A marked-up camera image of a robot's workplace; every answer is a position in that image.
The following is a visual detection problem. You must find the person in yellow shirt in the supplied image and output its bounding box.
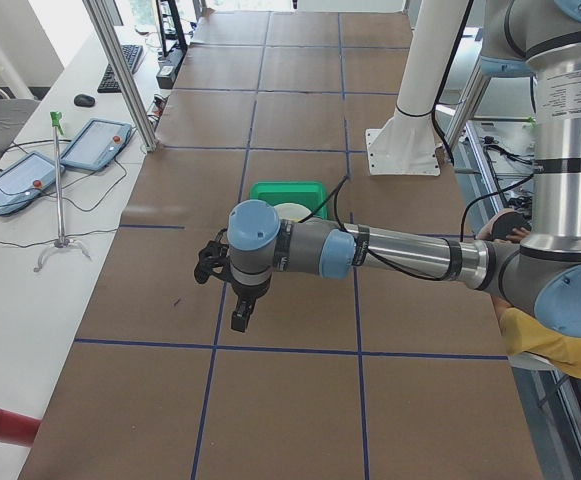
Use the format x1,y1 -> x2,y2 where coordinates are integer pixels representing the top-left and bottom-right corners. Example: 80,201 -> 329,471
477,208 -> 581,379

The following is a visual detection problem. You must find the black computer mouse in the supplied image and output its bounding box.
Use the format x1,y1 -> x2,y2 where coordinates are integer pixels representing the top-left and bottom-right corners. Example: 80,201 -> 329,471
73,94 -> 96,108

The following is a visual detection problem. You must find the silver grabber stick green handle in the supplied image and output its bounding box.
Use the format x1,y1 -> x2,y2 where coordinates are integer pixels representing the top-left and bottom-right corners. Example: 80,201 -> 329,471
33,111 -> 91,273

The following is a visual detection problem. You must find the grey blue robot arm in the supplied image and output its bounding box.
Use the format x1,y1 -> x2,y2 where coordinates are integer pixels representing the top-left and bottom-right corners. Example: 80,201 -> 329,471
227,1 -> 581,338

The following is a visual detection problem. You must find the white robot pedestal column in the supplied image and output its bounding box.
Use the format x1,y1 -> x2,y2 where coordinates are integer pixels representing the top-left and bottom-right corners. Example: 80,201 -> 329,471
366,0 -> 472,176

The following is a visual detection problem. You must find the red cylinder tube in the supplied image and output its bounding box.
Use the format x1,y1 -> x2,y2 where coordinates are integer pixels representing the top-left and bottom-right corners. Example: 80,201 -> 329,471
0,408 -> 41,447

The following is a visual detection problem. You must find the near blue teach pendant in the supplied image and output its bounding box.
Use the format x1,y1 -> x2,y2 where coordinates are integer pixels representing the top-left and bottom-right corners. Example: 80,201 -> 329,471
0,151 -> 56,215

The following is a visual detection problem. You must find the green plastic tray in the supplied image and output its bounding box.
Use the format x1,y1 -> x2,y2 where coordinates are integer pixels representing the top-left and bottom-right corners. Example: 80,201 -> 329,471
250,181 -> 329,220

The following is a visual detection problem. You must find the aluminium frame post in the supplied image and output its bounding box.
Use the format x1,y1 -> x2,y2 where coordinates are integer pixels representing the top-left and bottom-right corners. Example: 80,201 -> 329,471
83,0 -> 158,153

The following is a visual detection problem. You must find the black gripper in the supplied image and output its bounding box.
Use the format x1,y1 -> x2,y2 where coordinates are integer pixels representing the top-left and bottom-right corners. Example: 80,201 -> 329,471
231,280 -> 270,331

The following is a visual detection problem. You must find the black keyboard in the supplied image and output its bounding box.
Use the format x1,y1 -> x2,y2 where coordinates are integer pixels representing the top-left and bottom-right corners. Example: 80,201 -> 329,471
96,44 -> 145,94

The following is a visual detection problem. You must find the blue teach pendant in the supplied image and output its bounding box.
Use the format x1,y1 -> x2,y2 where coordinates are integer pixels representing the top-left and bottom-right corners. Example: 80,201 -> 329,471
0,151 -> 56,215
61,118 -> 132,172

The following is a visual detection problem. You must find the far blue teach pendant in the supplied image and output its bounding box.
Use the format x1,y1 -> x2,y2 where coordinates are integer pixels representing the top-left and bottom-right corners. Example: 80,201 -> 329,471
61,118 -> 132,172

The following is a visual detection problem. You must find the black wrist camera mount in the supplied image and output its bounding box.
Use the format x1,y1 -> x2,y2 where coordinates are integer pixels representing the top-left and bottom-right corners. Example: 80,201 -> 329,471
194,228 -> 232,284

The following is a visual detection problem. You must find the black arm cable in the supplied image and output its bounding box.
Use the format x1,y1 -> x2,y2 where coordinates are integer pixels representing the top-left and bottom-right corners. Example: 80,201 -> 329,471
299,175 -> 496,281

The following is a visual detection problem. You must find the white round plate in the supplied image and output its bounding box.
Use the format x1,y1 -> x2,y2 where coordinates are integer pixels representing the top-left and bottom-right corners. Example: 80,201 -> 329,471
274,202 -> 311,222

